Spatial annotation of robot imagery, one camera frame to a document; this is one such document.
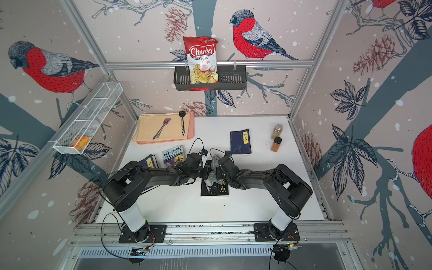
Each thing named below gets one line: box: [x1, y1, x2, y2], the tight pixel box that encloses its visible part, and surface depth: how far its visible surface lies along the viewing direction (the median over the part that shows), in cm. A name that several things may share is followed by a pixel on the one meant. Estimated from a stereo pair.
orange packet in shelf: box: [70, 135, 92, 152], surface depth 68 cm
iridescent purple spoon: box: [152, 117, 172, 140], surface depth 120 cm
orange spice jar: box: [270, 136, 283, 153], surface depth 99 cm
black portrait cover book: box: [200, 178, 229, 197], surface depth 87 cm
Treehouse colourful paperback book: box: [162, 145, 185, 168], surface depth 100 cm
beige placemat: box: [131, 112, 191, 142], surface depth 117 cm
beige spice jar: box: [270, 123, 283, 139], surface depth 105 cm
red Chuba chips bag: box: [183, 36, 220, 84], surface depth 85 cm
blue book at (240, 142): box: [230, 128, 252, 155], surface depth 108 cm
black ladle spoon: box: [178, 110, 187, 137], surface depth 124 cm
